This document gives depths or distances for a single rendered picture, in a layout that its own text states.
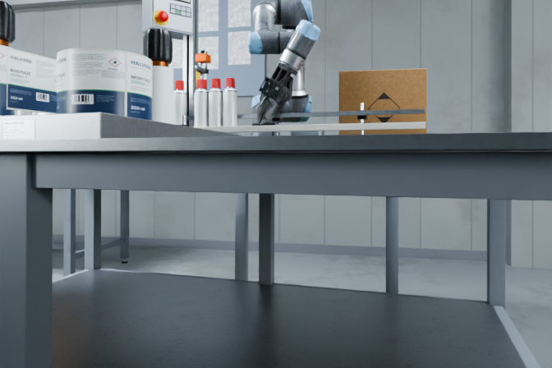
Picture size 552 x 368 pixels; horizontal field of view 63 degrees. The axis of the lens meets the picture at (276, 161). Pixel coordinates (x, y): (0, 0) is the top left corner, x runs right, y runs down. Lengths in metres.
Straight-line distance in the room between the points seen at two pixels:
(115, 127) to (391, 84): 1.04
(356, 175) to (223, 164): 0.20
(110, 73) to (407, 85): 1.02
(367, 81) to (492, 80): 2.55
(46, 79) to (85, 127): 0.48
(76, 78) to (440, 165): 0.72
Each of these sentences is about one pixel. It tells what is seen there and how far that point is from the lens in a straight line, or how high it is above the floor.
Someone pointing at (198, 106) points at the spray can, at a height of 0.99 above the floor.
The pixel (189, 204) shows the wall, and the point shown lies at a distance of 4.24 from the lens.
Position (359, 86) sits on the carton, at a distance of 1.62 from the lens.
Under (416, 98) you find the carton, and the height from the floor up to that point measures 1.01.
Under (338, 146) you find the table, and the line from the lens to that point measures 0.59.
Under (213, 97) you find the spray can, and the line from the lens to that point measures 1.57.
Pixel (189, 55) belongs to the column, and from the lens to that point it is 1.81.
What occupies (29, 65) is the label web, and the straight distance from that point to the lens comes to 1.29.
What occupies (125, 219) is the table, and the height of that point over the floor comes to 0.34.
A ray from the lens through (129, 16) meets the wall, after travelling 4.70.
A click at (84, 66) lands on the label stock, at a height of 0.99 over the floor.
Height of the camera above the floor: 0.79
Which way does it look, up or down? level
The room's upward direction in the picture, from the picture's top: straight up
